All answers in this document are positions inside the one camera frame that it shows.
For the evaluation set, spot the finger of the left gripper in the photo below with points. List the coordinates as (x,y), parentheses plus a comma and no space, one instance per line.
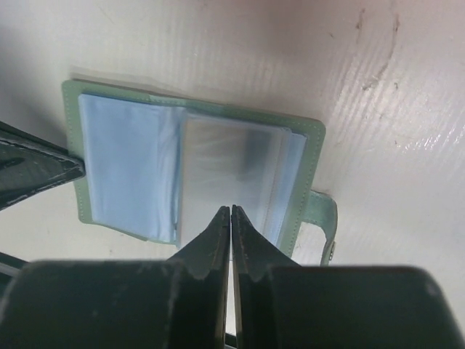
(30,165)

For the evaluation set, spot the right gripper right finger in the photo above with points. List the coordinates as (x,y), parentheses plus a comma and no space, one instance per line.
(281,304)

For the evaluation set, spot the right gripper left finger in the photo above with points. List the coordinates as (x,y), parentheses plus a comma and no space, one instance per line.
(175,303)

